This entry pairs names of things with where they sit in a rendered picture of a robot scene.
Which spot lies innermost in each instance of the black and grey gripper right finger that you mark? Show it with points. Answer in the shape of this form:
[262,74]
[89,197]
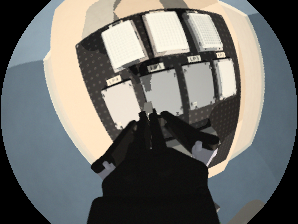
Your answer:
[203,146]

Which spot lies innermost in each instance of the grey angled control panel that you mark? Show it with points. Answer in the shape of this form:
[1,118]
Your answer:
[176,145]

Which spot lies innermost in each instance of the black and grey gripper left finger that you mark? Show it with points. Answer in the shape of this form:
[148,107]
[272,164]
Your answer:
[119,149]

